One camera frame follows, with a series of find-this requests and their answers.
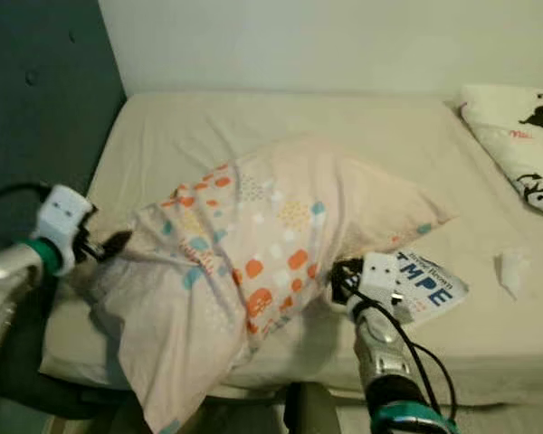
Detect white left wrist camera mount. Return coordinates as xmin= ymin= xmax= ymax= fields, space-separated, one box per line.
xmin=33 ymin=185 xmax=97 ymax=276

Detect white book blue letters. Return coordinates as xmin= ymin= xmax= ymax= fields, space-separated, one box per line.
xmin=394 ymin=249 xmax=471 ymax=326

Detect dark green padded headboard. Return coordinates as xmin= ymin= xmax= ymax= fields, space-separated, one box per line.
xmin=0 ymin=0 xmax=128 ymax=265

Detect pink patterned pillow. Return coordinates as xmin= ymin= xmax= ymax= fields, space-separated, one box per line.
xmin=86 ymin=136 xmax=459 ymax=433

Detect bed with beige sheet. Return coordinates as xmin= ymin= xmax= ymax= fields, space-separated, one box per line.
xmin=40 ymin=90 xmax=543 ymax=408

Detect cream cartoon print quilt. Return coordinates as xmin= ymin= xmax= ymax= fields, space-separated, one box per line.
xmin=459 ymin=84 xmax=543 ymax=219

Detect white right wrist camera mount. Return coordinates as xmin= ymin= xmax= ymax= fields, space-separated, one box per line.
xmin=348 ymin=253 xmax=405 ymax=323

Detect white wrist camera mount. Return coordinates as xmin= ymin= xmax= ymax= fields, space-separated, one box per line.
xmin=33 ymin=185 xmax=97 ymax=276
xmin=348 ymin=253 xmax=405 ymax=323

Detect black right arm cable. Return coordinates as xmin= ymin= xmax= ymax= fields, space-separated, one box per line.
xmin=335 ymin=269 xmax=461 ymax=424

